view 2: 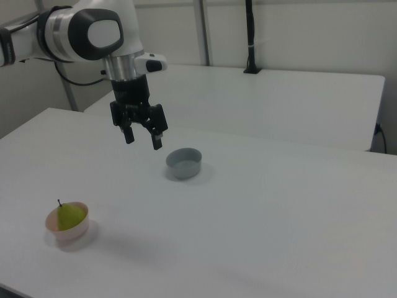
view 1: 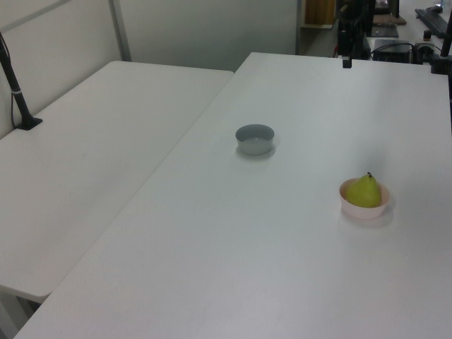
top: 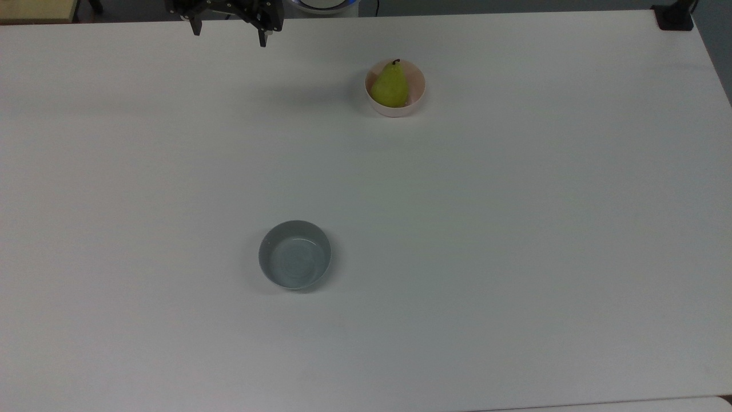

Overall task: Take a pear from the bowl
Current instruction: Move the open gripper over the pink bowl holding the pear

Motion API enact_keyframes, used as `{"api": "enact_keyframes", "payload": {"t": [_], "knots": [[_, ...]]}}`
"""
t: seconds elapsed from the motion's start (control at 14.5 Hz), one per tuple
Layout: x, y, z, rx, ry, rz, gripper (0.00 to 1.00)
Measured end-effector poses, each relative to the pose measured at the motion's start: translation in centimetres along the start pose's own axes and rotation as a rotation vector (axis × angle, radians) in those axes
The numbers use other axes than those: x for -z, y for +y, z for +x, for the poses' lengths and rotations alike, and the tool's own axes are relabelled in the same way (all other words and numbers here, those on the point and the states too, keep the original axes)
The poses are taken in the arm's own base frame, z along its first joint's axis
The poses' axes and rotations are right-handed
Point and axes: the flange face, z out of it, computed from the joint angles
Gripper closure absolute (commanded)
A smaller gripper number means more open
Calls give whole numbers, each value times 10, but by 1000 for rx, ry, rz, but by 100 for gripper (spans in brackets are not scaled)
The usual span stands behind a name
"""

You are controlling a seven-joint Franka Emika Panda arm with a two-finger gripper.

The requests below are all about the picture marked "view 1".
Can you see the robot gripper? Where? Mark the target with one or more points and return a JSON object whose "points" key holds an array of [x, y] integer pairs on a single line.
{"points": [[346, 37]]}

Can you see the green pear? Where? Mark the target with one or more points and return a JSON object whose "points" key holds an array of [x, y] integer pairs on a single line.
{"points": [[365, 192]]}

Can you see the grey plastic bowl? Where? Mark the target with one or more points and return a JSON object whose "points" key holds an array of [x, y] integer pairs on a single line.
{"points": [[255, 144]]}

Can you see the pink plastic bowl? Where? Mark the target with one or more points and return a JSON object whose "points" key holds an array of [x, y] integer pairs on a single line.
{"points": [[363, 212]]}

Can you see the black electronics box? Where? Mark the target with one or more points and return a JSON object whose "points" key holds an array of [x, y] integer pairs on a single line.
{"points": [[390, 49]]}

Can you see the wooden cabinet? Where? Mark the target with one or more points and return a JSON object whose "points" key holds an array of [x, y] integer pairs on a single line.
{"points": [[319, 11]]}

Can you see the black clamp stand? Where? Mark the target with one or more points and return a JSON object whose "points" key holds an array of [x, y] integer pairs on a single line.
{"points": [[439, 60]]}

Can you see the black keyboard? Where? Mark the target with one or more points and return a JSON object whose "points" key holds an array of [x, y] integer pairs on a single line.
{"points": [[431, 19]]}

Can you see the white side table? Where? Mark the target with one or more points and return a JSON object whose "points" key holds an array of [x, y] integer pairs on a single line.
{"points": [[88, 159]]}

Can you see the metal partition post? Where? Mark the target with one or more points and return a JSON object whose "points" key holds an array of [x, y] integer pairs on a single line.
{"points": [[120, 28]]}

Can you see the black camera pole with base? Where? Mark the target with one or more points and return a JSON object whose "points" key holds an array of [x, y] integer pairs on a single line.
{"points": [[17, 99]]}

